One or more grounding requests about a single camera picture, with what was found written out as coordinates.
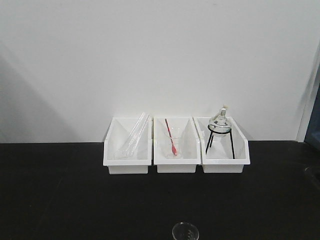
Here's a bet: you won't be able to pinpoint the clear glass beaker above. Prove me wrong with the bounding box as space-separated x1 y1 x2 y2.
172 222 200 240

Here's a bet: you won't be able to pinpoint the clear beaker in middle bin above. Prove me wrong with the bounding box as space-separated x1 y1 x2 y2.
163 127 182 159

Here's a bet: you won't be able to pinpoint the middle white storage bin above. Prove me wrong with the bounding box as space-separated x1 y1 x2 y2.
153 116 201 174

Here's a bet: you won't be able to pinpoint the white storage bin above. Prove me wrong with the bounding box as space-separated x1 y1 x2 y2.
103 117 153 175
153 116 201 174
193 116 251 174

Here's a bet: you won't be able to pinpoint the left white storage bin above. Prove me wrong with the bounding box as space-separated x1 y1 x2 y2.
103 117 153 175

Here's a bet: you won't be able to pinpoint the clear glass tubes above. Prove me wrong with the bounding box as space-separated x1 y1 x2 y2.
114 112 149 159

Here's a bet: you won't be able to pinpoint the black tripod stand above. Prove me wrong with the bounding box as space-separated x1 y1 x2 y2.
205 125 235 159

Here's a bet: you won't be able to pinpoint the round glass flask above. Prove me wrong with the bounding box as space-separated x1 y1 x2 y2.
208 106 232 137

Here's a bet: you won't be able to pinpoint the right white storage bin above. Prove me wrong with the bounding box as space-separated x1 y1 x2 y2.
193 116 251 174

